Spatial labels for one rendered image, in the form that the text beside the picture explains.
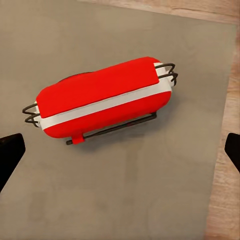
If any radio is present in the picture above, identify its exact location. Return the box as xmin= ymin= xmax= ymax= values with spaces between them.
xmin=22 ymin=57 xmax=178 ymax=145

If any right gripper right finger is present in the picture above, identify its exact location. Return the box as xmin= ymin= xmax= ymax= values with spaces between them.
xmin=224 ymin=133 xmax=240 ymax=172

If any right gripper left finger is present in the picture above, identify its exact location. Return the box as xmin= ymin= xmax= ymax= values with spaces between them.
xmin=0 ymin=133 xmax=26 ymax=192

